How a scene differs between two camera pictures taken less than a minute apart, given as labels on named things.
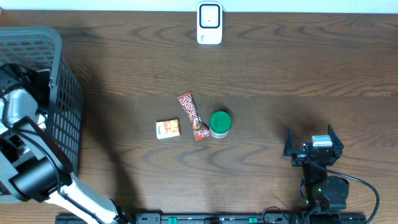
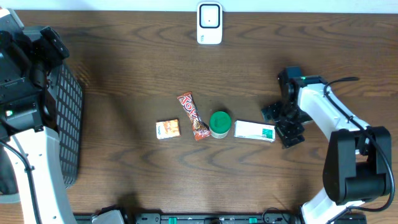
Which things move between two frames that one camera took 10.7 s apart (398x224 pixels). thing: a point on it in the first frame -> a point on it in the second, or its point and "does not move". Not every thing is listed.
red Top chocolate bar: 200,130 does not move
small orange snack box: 168,129 does not move
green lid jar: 219,124 does not move
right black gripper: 300,155 -> 283,132
